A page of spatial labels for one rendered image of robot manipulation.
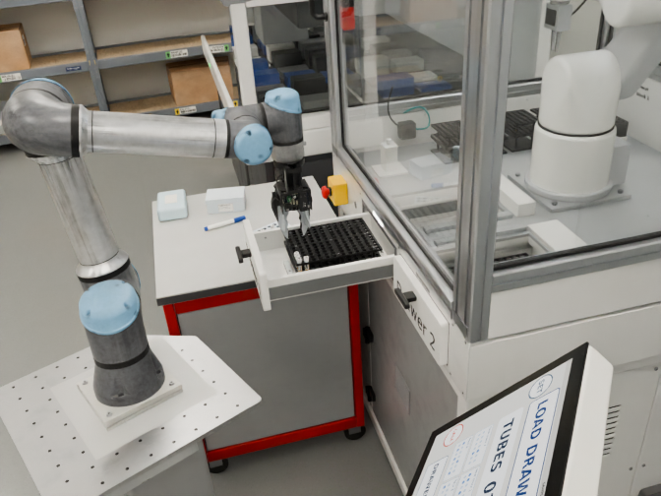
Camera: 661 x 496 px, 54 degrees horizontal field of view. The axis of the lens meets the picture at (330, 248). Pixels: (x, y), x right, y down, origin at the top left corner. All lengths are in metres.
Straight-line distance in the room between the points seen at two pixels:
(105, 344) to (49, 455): 0.24
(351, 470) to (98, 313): 1.19
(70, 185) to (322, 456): 1.33
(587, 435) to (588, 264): 0.57
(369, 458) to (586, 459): 1.60
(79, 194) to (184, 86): 4.04
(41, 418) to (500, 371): 0.96
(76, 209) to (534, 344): 0.96
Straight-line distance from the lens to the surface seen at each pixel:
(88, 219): 1.44
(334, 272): 1.58
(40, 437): 1.51
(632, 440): 1.74
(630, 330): 1.46
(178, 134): 1.26
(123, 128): 1.25
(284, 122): 1.41
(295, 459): 2.33
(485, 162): 1.08
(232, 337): 1.94
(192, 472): 1.63
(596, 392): 0.85
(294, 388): 2.10
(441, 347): 1.37
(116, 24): 5.72
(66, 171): 1.41
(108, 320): 1.37
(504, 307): 1.25
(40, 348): 3.13
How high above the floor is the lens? 1.74
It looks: 31 degrees down
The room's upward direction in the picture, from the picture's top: 4 degrees counter-clockwise
